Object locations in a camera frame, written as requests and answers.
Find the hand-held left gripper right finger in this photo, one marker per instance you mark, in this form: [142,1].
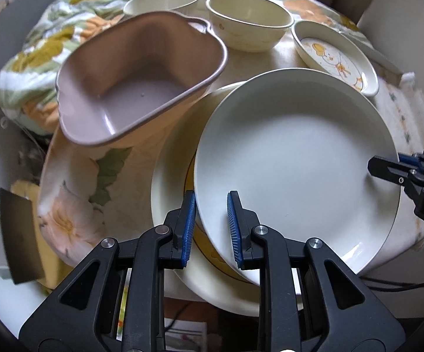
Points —
[234,223]

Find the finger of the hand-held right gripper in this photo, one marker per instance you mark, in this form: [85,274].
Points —
[409,159]
[382,169]

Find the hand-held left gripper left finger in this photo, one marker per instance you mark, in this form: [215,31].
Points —
[189,223]

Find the cream plate with yellow rim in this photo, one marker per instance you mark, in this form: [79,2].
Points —
[171,176]

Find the large white plate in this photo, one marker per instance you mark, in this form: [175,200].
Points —
[292,146]

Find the small duck print plate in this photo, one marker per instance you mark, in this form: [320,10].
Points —
[329,58]

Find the mauve heart-shaped bowl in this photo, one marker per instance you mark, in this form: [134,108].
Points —
[135,91]

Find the cream bowl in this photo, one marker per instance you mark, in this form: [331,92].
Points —
[160,2]
[248,11]

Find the floral tablecloth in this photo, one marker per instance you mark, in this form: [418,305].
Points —
[87,190]

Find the grey bar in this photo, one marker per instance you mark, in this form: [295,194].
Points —
[376,57]

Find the white paper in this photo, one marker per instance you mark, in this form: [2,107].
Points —
[186,337]

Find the dark flat board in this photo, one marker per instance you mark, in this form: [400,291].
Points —
[21,234]

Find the floral striped blanket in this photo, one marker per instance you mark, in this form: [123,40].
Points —
[32,62]

